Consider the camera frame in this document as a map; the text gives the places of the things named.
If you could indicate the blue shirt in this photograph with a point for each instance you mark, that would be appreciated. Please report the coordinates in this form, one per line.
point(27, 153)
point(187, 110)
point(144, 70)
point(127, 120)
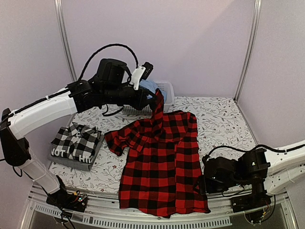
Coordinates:
point(153, 86)

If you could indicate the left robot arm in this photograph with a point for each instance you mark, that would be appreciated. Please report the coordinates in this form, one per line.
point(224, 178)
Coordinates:
point(75, 98)

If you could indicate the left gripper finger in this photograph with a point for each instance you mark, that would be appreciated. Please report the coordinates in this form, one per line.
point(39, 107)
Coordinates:
point(149, 95)
point(151, 106)

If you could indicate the red black plaid shirt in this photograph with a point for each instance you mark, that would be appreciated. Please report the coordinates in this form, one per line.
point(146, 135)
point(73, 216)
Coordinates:
point(162, 165)

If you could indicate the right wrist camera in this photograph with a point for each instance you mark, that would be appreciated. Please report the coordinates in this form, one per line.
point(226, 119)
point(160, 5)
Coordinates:
point(219, 168)

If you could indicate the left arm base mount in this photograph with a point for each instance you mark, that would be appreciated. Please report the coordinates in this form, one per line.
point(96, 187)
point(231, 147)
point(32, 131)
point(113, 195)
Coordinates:
point(63, 200)

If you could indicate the folded grey shirt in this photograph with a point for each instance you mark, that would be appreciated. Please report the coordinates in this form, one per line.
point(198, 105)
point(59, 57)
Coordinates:
point(77, 164)

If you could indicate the aluminium front rail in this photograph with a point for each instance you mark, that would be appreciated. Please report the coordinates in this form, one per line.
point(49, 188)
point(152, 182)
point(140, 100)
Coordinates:
point(103, 212)

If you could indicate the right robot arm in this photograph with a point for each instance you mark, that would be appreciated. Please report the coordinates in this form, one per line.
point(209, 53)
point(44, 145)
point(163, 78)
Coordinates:
point(267, 170)

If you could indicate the right aluminium post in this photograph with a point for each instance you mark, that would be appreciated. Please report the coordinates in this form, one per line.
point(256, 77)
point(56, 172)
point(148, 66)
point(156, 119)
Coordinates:
point(249, 50)

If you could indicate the left aluminium post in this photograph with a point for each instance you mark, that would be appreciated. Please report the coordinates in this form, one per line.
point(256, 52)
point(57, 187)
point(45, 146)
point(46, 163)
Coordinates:
point(64, 38)

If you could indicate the aluminium post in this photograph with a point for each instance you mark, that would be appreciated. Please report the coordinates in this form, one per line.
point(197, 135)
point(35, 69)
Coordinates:
point(249, 50)
point(64, 38)

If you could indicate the floral tablecloth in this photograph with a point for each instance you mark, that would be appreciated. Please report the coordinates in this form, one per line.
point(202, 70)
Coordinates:
point(219, 121)

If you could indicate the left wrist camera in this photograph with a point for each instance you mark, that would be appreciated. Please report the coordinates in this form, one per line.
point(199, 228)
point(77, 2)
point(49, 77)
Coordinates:
point(111, 72)

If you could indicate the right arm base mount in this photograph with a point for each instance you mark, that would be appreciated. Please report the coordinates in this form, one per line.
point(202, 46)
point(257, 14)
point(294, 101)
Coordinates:
point(255, 206)

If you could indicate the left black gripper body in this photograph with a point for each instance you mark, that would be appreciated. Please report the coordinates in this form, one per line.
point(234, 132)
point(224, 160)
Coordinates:
point(115, 96)

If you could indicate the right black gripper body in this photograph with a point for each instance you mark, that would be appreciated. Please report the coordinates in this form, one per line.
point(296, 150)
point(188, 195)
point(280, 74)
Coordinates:
point(215, 186)

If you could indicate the folded black white plaid shirt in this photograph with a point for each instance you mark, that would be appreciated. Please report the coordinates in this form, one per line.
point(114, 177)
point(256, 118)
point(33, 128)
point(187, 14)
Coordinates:
point(76, 142)

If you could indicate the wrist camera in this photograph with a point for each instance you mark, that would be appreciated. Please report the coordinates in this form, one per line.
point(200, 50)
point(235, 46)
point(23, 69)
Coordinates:
point(111, 72)
point(219, 168)

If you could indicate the white plastic basket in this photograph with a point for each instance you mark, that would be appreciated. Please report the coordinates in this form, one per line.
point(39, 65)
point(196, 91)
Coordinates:
point(167, 91)

